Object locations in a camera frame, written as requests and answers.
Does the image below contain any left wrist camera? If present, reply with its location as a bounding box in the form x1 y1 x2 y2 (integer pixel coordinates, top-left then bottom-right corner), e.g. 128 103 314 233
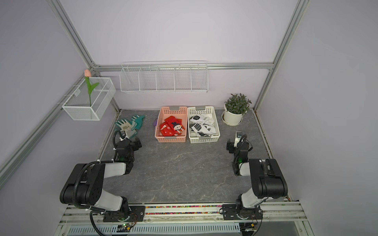
118 130 129 141

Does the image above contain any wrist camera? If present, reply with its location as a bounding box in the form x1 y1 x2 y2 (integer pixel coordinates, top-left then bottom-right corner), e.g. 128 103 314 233
234 131 243 148
118 130 129 141

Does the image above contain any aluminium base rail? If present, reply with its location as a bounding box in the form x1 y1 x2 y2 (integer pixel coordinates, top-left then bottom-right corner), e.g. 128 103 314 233
57 202 308 227

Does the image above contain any white mesh wall box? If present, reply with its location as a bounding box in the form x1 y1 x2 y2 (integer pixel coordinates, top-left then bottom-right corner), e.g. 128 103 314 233
62 77 116 121

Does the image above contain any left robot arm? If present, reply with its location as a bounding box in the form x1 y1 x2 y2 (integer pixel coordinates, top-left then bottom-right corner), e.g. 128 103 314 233
60 131 145 223

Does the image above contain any white plastic basket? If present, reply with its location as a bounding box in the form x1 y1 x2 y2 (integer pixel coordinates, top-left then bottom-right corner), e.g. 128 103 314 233
187 106 221 144

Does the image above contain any red penguin sock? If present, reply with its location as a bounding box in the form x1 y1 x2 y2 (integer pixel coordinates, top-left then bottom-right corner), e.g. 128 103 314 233
164 116 185 136

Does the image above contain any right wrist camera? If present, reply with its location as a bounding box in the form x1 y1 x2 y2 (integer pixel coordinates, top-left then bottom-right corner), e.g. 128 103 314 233
234 131 243 148

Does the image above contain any white sock grey bird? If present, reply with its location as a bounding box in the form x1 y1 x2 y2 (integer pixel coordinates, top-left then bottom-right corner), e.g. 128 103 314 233
191 123 218 137

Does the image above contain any green white garden glove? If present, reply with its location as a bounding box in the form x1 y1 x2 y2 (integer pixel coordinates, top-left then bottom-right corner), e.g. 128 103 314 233
116 120 137 139

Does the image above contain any white sock hexagon patch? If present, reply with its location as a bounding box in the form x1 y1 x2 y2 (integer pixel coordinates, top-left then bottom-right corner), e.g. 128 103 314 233
189 115 210 124

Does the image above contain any white wire wall shelf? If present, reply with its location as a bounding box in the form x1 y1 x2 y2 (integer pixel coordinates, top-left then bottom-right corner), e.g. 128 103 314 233
119 61 209 93

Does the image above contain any artificial pink tulip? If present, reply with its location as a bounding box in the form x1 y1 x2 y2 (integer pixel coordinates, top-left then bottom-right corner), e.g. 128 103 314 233
84 69 99 106

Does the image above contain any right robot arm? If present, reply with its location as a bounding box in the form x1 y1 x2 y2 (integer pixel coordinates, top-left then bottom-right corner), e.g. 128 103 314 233
219 141 288 220

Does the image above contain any potted green plant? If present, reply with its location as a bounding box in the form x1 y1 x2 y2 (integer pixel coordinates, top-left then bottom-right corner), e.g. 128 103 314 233
222 93 252 126

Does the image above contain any pink plastic basket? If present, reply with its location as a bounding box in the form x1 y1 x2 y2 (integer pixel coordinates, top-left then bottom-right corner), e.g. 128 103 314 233
155 106 188 143

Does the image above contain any red santa sock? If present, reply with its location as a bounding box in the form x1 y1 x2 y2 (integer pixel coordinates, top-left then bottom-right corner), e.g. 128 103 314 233
160 123 175 137

